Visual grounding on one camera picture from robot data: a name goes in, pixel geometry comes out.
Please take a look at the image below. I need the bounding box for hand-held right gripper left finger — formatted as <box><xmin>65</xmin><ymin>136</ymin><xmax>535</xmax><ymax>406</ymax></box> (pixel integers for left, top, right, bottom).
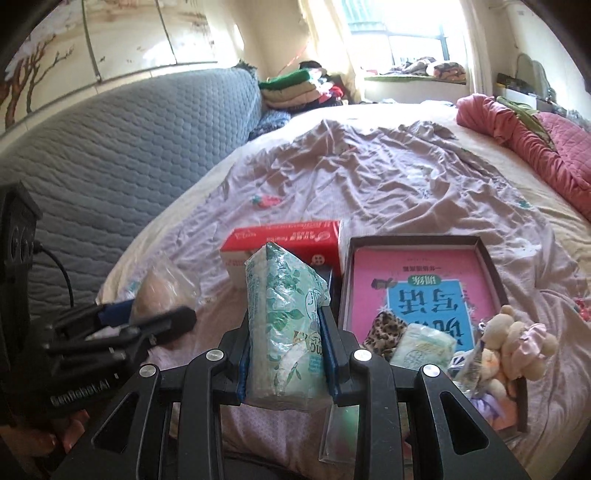
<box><xmin>53</xmin><ymin>318</ymin><xmax>252</xmax><ymax>480</ymax></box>

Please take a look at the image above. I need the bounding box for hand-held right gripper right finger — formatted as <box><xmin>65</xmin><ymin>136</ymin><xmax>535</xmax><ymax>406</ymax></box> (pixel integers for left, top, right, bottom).
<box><xmin>318</xmin><ymin>305</ymin><xmax>532</xmax><ymax>480</ymax></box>

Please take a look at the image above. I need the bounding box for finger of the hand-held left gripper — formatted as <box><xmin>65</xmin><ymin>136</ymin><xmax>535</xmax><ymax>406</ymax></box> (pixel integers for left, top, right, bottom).
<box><xmin>55</xmin><ymin>299</ymin><xmax>138</xmax><ymax>334</ymax></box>
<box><xmin>46</xmin><ymin>306</ymin><xmax>197</xmax><ymax>366</ymax></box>

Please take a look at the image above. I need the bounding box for pink cloth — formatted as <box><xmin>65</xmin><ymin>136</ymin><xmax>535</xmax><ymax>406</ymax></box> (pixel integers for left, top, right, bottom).
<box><xmin>131</xmin><ymin>261</ymin><xmax>201</xmax><ymax>352</ymax></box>

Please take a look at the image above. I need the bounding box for leopard print cloth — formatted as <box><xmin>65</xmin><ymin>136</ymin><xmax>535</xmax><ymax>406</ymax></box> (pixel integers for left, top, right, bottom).
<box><xmin>362</xmin><ymin>311</ymin><xmax>409</xmax><ymax>358</ymax></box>

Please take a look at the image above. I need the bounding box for large green tissue pack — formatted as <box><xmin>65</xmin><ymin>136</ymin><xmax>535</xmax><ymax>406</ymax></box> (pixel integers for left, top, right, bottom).
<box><xmin>244</xmin><ymin>243</ymin><xmax>333</xmax><ymax>411</ymax></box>

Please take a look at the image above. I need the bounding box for small green tissue pack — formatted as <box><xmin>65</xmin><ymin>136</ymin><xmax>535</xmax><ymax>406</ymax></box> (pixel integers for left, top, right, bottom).
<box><xmin>392</xmin><ymin>323</ymin><xmax>455</xmax><ymax>376</ymax></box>

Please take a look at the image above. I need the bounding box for white and purple snack packet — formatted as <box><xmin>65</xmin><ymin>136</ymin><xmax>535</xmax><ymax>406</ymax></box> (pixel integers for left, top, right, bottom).
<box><xmin>455</xmin><ymin>351</ymin><xmax>486</xmax><ymax>400</ymax></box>

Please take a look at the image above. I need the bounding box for dark cardboard box tray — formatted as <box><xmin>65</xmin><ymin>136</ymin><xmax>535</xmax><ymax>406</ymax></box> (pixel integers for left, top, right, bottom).
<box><xmin>318</xmin><ymin>235</ymin><xmax>531</xmax><ymax>462</ymax></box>

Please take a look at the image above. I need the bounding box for cream lace scrunchie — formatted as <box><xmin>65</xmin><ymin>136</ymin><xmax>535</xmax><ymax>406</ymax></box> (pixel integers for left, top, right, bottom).
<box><xmin>503</xmin><ymin>322</ymin><xmax>560</xmax><ymax>381</ymax></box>

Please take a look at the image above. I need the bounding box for person's left hand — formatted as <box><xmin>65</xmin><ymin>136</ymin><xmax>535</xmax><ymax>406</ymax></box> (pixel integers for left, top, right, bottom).
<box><xmin>25</xmin><ymin>408</ymin><xmax>92</xmax><ymax>452</ymax></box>

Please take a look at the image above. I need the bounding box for pink and blue book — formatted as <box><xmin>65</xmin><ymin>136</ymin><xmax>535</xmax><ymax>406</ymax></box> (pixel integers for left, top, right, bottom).
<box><xmin>323</xmin><ymin>247</ymin><xmax>502</xmax><ymax>462</ymax></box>

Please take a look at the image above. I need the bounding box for red and white tissue box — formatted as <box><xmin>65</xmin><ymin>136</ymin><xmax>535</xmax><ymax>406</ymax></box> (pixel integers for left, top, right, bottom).
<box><xmin>219</xmin><ymin>219</ymin><xmax>342</xmax><ymax>289</ymax></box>

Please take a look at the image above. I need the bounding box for grey quilted headboard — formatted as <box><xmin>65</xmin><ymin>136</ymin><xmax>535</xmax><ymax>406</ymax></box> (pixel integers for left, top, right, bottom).
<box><xmin>0</xmin><ymin>67</ymin><xmax>259</xmax><ymax>324</ymax></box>

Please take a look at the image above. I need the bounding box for lilac printed bed sheet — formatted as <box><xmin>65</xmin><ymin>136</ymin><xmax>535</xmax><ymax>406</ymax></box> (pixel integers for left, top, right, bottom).
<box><xmin>99</xmin><ymin>117</ymin><xmax>591</xmax><ymax>462</ymax></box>

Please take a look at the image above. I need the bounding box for dark blue patterned pillow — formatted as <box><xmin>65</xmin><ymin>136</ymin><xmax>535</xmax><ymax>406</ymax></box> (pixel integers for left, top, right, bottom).
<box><xmin>249</xmin><ymin>108</ymin><xmax>291</xmax><ymax>141</ymax></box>

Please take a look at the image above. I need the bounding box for pile of folded blankets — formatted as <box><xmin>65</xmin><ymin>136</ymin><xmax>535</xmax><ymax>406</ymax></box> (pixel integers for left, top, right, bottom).
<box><xmin>257</xmin><ymin>60</ymin><xmax>347</xmax><ymax>112</ymax></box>

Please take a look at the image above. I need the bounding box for cream bedspread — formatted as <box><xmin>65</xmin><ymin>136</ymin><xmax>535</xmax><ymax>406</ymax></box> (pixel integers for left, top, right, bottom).
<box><xmin>99</xmin><ymin>102</ymin><xmax>591</xmax><ymax>352</ymax></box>

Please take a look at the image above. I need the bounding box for green window seat mat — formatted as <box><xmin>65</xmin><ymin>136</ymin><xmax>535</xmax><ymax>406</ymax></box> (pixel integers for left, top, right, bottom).
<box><xmin>365</xmin><ymin>74</ymin><xmax>467</xmax><ymax>86</ymax></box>

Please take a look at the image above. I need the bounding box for pink quilt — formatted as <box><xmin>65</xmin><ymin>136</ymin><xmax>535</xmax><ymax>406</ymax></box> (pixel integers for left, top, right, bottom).
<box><xmin>456</xmin><ymin>93</ymin><xmax>591</xmax><ymax>227</ymax></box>

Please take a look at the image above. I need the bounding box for dark patterned blanket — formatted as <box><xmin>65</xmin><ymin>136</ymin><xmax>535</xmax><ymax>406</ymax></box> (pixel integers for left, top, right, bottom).
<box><xmin>392</xmin><ymin>58</ymin><xmax>467</xmax><ymax>84</ymax></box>

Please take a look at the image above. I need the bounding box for green striped cloth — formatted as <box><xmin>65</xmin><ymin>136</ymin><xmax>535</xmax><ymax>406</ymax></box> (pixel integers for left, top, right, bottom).
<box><xmin>499</xmin><ymin>97</ymin><xmax>555</xmax><ymax>149</ymax></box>

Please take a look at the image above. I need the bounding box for cream curtain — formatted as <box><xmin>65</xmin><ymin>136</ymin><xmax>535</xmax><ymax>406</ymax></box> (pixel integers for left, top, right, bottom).
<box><xmin>300</xmin><ymin>0</ymin><xmax>365</xmax><ymax>102</ymax></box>
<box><xmin>462</xmin><ymin>0</ymin><xmax>495</xmax><ymax>95</ymax></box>

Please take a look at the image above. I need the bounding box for window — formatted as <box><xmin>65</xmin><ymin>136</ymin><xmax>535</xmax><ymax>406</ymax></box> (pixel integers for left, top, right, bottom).
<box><xmin>342</xmin><ymin>0</ymin><xmax>467</xmax><ymax>70</ymax></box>

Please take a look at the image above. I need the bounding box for vanity mirror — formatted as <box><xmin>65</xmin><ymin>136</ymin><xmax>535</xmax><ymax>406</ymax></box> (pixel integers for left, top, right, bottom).
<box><xmin>515</xmin><ymin>53</ymin><xmax>549</xmax><ymax>100</ymax></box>

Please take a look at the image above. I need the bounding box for painted tree wall panel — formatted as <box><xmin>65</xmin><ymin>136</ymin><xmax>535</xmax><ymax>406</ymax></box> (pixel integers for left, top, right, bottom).
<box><xmin>0</xmin><ymin>0</ymin><xmax>245</xmax><ymax>134</ymax></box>

